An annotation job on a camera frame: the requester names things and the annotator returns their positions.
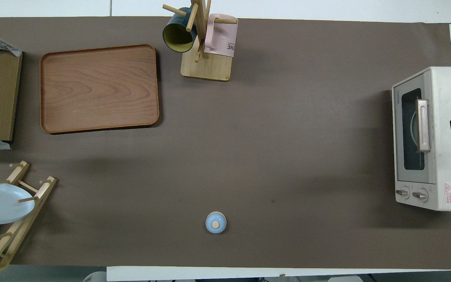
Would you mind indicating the wooden serving tray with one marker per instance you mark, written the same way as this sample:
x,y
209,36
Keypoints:
x,y
99,88

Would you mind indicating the pink mug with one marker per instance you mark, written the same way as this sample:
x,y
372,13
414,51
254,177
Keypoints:
x,y
221,37

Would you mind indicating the blue jar wooden lid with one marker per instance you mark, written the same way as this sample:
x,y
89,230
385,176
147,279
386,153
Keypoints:
x,y
215,223

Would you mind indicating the wooden mug tree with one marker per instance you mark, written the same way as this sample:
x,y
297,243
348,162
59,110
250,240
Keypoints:
x,y
210,68

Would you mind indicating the silver oven knob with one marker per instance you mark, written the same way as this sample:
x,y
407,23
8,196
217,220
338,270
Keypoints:
x,y
402,193
420,195

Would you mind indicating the dark green mug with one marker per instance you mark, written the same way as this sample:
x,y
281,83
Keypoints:
x,y
176,33

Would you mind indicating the wooden dish rack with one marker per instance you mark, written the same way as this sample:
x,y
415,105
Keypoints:
x,y
18,227

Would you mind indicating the white round object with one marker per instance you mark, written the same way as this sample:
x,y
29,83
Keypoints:
x,y
94,277

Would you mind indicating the brown table mat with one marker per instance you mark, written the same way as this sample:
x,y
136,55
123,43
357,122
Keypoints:
x,y
288,137

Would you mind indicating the glass oven door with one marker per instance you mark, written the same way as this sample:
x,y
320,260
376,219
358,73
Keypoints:
x,y
403,156

